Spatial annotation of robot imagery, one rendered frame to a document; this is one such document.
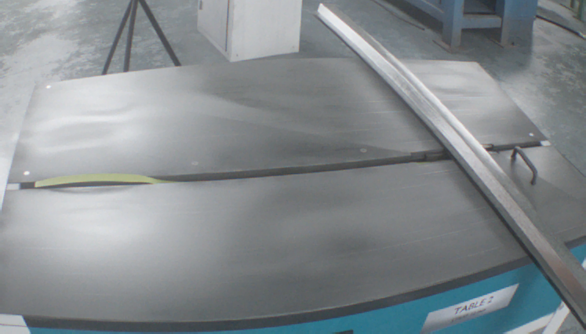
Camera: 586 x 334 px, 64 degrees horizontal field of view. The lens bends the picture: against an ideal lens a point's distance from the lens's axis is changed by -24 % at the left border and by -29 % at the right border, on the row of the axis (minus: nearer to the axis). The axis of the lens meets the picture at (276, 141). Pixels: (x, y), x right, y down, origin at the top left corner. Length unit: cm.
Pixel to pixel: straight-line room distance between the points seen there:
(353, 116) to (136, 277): 44
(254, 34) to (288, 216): 212
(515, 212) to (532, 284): 12
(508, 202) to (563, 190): 15
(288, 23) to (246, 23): 21
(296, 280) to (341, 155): 25
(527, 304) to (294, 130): 47
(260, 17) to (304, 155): 199
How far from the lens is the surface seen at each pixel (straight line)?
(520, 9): 414
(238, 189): 74
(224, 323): 58
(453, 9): 328
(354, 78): 102
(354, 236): 68
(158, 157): 80
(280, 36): 284
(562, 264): 69
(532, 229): 73
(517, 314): 85
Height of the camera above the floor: 117
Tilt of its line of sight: 32 degrees down
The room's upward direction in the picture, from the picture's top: 4 degrees clockwise
